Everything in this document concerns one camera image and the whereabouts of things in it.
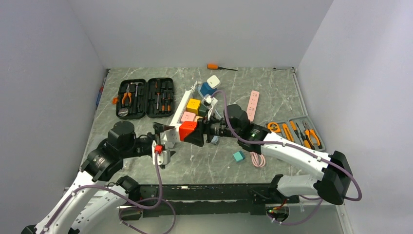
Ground black tool case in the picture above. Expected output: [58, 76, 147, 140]
[113, 78, 175, 120]

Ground light blue power strip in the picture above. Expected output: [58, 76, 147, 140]
[196, 84, 223, 119]

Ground pink cube socket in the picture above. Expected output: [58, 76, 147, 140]
[180, 111, 197, 123]

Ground orange handled screwdriver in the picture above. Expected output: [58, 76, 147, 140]
[207, 64, 238, 71]

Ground pink cable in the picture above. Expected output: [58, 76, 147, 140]
[250, 152, 266, 168]

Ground small black orange screwdriver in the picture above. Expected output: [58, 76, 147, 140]
[162, 92, 171, 114]

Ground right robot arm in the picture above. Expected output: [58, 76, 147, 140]
[178, 104, 354, 205]

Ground orange pliers in case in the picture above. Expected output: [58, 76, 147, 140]
[121, 84, 132, 107]

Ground white charger plug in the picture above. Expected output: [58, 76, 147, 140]
[206, 75, 221, 89]

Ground blue cube socket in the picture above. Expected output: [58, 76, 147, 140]
[200, 82, 217, 97]

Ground red cube socket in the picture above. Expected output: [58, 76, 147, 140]
[179, 121, 197, 141]

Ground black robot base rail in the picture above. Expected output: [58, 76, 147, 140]
[115, 181, 300, 217]

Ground orange utility knife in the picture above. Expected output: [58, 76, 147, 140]
[282, 123, 296, 144]

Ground yellow cube socket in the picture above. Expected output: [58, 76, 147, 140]
[186, 98, 201, 115]

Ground pink power strip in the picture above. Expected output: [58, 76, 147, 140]
[246, 90, 260, 121]

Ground grey tool tray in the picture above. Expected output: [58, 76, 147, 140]
[264, 115, 326, 152]

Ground dark green cube socket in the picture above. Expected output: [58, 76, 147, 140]
[197, 104, 209, 117]

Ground teal plug adapter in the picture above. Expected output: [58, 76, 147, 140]
[233, 151, 245, 162]

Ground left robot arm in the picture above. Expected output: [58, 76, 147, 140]
[22, 121, 174, 234]

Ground white long power strip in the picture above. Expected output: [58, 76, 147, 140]
[163, 90, 193, 148]

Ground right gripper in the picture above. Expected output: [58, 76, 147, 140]
[184, 108, 241, 146]

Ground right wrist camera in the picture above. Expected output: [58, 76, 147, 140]
[201, 95, 218, 112]

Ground orange pliers in tray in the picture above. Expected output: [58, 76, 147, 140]
[302, 120, 322, 149]

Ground blue pen at wall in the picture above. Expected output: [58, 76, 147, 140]
[95, 78, 106, 107]

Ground orange tape measure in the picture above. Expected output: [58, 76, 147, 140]
[266, 122, 282, 134]

